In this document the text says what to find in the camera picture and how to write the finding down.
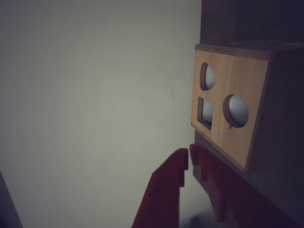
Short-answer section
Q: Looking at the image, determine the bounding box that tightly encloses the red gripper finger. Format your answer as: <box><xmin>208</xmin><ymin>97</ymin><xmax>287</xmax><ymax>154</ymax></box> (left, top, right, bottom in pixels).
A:
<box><xmin>189</xmin><ymin>143</ymin><xmax>304</xmax><ymax>228</ymax></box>
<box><xmin>131</xmin><ymin>148</ymin><xmax>190</xmax><ymax>228</ymax></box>

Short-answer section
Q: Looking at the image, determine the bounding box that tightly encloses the wooden shape sorter box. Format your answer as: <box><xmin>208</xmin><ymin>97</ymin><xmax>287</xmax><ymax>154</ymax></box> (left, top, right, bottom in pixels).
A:
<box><xmin>190</xmin><ymin>42</ymin><xmax>304</xmax><ymax>178</ymax></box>

